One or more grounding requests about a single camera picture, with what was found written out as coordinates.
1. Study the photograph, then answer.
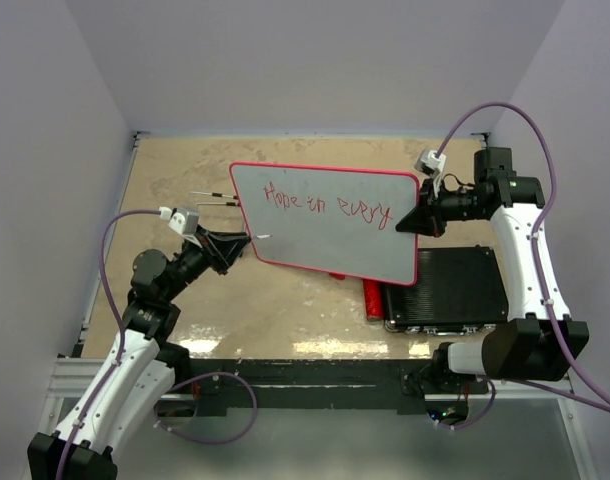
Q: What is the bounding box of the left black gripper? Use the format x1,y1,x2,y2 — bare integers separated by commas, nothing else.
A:
162,224,250,301

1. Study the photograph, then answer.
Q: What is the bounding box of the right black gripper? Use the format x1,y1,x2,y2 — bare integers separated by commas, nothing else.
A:
397,175,487,238

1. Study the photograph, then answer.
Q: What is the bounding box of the pink framed whiteboard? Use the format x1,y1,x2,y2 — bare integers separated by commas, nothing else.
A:
229,162,420,286

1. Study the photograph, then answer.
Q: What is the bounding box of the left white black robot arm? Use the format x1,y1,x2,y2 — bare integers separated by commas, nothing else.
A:
27,227,251,479

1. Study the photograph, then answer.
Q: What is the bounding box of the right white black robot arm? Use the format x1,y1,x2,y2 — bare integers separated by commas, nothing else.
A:
396,147,589,393

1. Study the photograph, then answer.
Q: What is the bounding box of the black ribbed case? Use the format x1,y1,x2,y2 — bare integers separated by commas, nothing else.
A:
380,245,508,335

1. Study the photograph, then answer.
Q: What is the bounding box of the red glitter microphone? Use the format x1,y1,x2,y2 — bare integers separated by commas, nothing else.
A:
362,279,383,321

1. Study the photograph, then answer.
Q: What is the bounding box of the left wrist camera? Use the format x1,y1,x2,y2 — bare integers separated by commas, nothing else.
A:
159,206,199,236

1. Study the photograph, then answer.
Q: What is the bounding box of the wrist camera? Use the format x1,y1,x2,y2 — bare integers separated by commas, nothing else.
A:
159,206,199,236
415,149,446,176

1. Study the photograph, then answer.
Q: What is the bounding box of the wire whiteboard stand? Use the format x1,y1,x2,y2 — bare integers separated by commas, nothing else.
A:
190,190,246,232

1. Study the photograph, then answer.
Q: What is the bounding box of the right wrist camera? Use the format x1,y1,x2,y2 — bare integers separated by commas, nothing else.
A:
415,149,446,176

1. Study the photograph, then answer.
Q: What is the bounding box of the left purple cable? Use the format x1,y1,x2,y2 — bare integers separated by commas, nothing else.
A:
54,209,166,480

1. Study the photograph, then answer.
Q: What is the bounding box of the purple cable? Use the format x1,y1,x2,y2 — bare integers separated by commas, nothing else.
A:
54,209,166,480
437,102,610,419

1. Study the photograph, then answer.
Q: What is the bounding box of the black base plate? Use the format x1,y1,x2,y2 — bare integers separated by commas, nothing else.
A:
181,359,489,416

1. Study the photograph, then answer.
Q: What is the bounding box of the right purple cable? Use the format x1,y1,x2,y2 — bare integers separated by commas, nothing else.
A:
437,102,610,419

